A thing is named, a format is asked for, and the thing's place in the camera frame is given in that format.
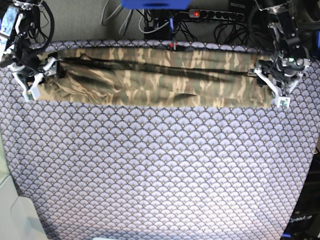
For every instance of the red and black clamp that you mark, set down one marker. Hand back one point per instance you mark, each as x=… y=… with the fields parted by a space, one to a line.
x=173 y=46

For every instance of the purple fan-pattern tablecloth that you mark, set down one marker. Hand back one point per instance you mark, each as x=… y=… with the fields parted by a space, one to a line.
x=147 y=173

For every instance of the black OpenArm base box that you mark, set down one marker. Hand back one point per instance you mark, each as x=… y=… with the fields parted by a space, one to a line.
x=304 y=223

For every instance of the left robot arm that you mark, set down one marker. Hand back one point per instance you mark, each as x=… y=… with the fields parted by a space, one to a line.
x=286 y=39

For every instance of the camouflage T-shirt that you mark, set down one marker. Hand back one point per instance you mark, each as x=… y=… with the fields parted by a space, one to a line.
x=156 y=78

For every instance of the blue clamp handle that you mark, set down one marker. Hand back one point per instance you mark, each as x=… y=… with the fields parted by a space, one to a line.
x=171 y=28

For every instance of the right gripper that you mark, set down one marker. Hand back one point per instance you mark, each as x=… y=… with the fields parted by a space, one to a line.
x=25 y=60

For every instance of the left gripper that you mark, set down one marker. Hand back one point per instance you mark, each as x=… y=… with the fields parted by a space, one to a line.
x=287 y=73

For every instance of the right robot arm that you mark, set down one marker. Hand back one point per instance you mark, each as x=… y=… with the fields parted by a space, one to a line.
x=26 y=30

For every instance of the light grey plastic furniture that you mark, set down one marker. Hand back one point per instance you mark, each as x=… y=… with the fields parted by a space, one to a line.
x=18 y=217

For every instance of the blue mount bracket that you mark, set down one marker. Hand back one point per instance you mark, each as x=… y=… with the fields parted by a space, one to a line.
x=156 y=4

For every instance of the black power strip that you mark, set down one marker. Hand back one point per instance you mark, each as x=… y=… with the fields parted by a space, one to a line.
x=216 y=15

